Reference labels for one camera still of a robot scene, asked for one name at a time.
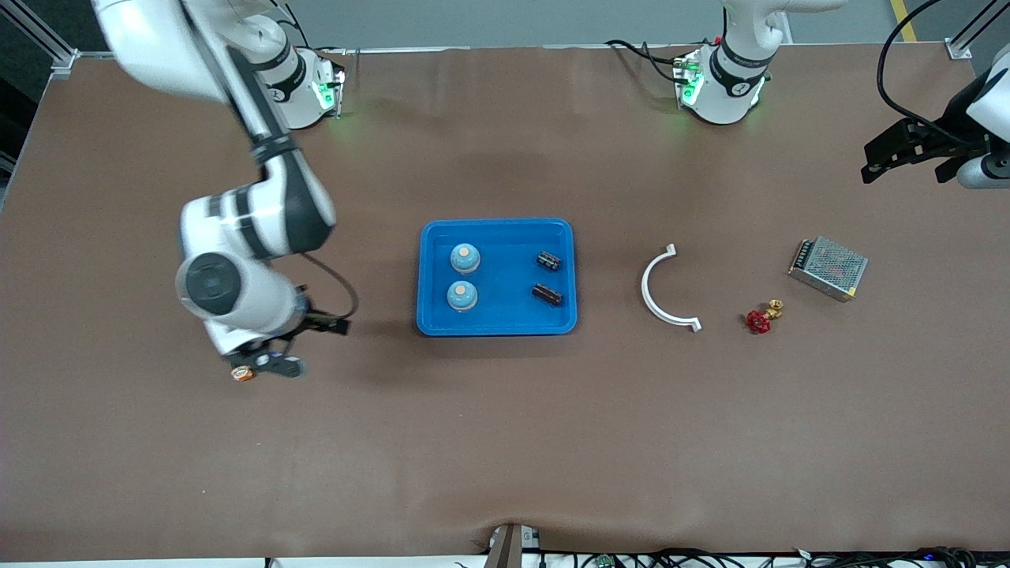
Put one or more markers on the brown electrolytic capacitor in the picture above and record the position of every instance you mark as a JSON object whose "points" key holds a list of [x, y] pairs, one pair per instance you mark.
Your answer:
{"points": [[547, 296]]}

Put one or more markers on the dark electrolytic capacitor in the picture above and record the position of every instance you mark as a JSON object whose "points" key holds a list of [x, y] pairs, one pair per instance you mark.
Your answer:
{"points": [[549, 261]]}

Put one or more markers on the aluminium frame post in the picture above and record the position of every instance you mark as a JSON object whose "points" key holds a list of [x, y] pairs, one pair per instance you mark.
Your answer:
{"points": [[959, 51], [65, 61]]}

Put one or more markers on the metal mesh power supply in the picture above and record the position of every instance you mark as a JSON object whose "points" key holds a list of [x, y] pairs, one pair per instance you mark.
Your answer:
{"points": [[828, 267]]}

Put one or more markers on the blue service bell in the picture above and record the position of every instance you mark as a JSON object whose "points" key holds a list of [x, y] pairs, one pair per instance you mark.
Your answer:
{"points": [[465, 259], [461, 297]]}

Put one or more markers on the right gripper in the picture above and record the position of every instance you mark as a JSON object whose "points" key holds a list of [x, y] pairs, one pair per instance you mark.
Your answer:
{"points": [[314, 320]]}

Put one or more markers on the red button with orange block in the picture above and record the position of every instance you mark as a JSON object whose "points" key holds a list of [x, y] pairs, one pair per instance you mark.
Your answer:
{"points": [[242, 375]]}

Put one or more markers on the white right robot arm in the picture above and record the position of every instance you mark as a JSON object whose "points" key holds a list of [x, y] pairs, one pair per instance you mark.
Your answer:
{"points": [[260, 312]]}

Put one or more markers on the blue plastic tray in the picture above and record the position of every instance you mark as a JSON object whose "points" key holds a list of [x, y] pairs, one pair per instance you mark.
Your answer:
{"points": [[505, 284]]}

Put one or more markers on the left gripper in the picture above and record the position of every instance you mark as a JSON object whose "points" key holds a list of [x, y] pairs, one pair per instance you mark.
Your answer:
{"points": [[936, 140]]}

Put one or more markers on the white curved plastic clamp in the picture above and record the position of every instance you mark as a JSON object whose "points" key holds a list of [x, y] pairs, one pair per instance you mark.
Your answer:
{"points": [[645, 288]]}

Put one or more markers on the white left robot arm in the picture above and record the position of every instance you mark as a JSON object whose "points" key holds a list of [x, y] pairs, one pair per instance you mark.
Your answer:
{"points": [[722, 99]]}

